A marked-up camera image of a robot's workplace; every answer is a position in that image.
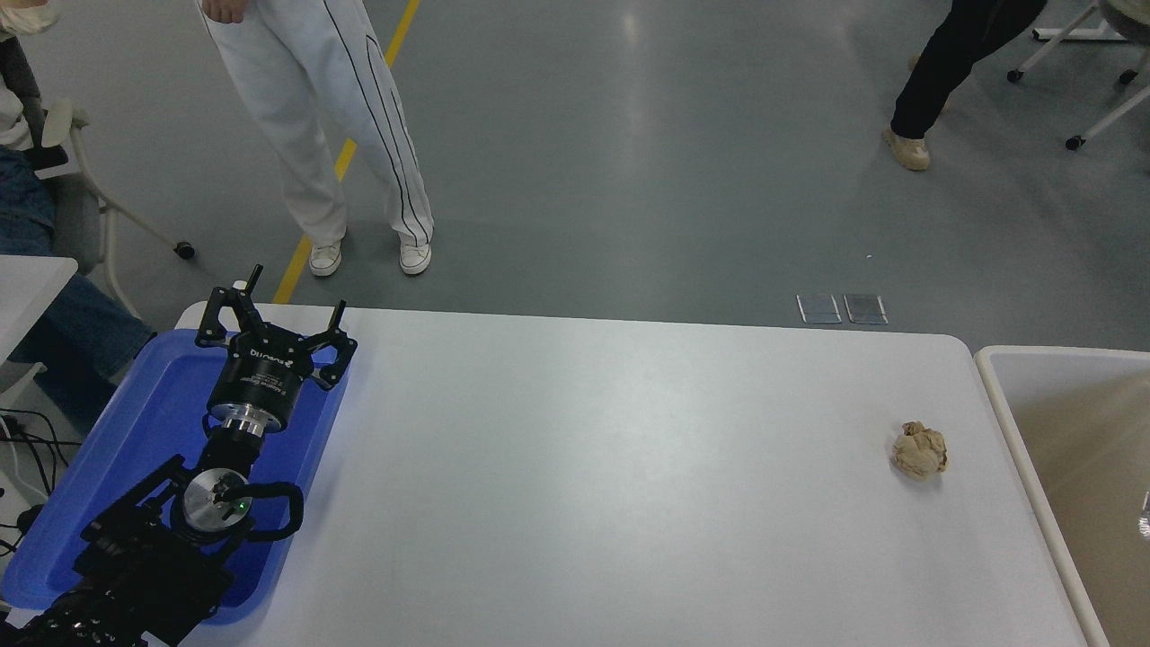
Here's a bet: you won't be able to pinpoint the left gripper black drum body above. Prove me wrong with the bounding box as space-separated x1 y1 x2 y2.
207 330 317 428

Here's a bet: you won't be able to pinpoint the blue plastic tray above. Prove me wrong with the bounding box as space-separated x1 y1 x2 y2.
0 326 351 627

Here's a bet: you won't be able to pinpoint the person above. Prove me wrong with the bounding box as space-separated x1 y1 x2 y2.
0 0 159 439
196 0 435 278
882 0 1048 173

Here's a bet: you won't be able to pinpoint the white rolling chair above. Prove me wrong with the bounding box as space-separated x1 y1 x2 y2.
1006 0 1150 151
36 99 197 320

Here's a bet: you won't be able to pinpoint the small white side table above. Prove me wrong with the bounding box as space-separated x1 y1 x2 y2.
0 254 80 393

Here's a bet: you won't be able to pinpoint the crumpled tan paper ball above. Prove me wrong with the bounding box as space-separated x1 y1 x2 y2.
892 421 950 480

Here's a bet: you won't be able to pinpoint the large pale bin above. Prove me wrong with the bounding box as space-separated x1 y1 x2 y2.
975 346 1150 647

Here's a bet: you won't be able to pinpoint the black floor cables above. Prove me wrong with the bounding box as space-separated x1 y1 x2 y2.
0 409 86 558

